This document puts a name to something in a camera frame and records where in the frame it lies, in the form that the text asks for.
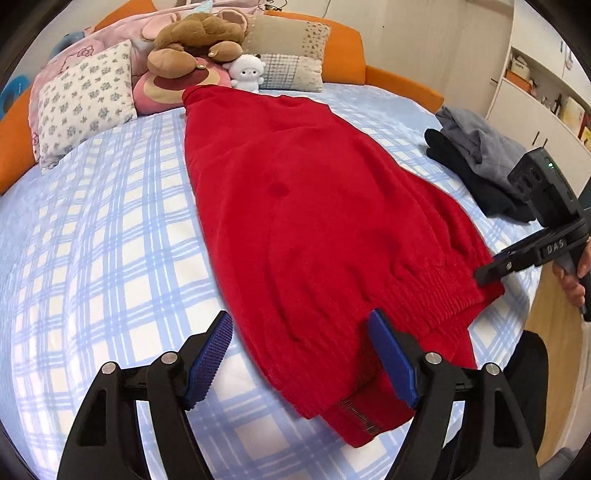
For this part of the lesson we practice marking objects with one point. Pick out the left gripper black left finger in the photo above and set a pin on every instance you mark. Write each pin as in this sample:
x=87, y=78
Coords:
x=105, y=441

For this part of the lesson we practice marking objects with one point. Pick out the pink round plush cushion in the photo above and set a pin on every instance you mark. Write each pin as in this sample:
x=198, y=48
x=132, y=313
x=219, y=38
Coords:
x=155, y=94

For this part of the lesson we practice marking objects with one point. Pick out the white shelf cabinet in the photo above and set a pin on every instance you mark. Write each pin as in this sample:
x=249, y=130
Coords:
x=543, y=97

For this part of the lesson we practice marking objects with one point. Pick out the orange bed frame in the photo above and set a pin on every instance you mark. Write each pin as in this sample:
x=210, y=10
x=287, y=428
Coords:
x=22, y=22

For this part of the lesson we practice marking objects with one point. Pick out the red knit sweater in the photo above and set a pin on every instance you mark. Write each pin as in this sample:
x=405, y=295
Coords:
x=310, y=226

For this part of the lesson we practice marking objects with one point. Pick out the white plush sheep toy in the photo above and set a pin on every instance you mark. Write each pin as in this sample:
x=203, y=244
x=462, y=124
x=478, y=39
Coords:
x=246, y=73

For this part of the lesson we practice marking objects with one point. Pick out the black garment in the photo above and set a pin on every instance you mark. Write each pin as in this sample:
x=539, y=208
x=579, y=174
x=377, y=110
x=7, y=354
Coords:
x=492, y=199

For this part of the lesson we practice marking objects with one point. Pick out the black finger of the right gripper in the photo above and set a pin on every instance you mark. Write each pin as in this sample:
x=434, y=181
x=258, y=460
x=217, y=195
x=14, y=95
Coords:
x=515, y=258

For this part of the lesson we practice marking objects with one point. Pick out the person's right hand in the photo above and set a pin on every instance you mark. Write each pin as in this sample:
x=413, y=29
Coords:
x=570, y=284

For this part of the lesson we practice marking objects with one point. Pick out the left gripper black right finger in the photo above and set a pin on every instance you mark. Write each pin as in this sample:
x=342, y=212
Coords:
x=467, y=422

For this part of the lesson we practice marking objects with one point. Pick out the grey garment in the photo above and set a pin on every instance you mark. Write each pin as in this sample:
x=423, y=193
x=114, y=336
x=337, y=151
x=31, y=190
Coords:
x=490, y=154

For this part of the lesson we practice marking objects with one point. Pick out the large beige patchwork pillow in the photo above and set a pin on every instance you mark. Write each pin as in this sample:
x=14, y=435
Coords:
x=278, y=35

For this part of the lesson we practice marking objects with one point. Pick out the white floral pillow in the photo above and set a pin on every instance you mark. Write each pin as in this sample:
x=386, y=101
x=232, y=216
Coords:
x=86, y=99

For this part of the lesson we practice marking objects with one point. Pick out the brown plush bear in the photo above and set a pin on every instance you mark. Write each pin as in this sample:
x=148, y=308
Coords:
x=179, y=46

